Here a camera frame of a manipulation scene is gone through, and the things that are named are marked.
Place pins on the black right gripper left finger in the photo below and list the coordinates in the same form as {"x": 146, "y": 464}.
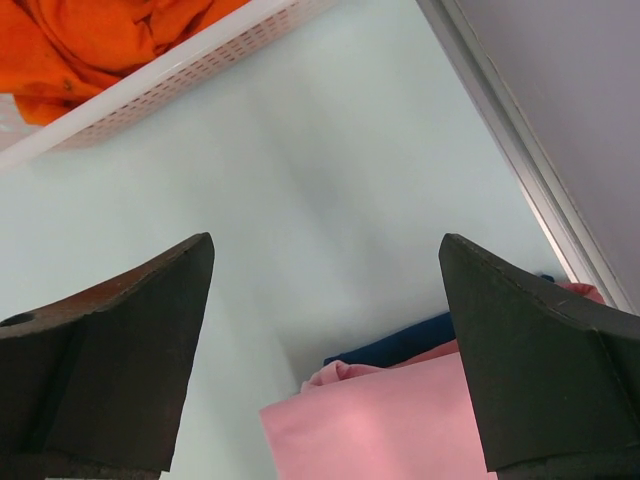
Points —
{"x": 93, "y": 386}

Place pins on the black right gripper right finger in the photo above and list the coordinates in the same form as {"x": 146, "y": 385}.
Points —
{"x": 553, "y": 376}

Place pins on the pink t shirt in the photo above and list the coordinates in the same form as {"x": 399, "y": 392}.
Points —
{"x": 413, "y": 420}

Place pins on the teal folded t shirt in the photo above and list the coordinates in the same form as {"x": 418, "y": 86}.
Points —
{"x": 402, "y": 345}

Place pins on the orange t shirt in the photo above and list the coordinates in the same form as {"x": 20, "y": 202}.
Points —
{"x": 56, "y": 55}

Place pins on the white plastic basket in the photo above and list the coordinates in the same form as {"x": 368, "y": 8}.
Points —
{"x": 218, "y": 47}

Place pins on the aluminium table edge rail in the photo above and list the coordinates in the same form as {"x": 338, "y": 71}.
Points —
{"x": 564, "y": 226}

